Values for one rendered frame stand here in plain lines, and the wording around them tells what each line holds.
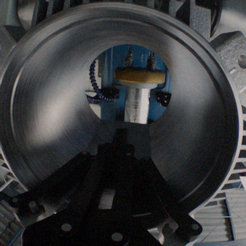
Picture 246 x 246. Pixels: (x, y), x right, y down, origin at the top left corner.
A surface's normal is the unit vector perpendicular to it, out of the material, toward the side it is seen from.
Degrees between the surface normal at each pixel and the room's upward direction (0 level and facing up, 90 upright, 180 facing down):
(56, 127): 106
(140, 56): 90
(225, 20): 58
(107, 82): 90
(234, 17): 69
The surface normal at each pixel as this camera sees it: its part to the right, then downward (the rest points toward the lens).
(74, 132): 0.84, -0.45
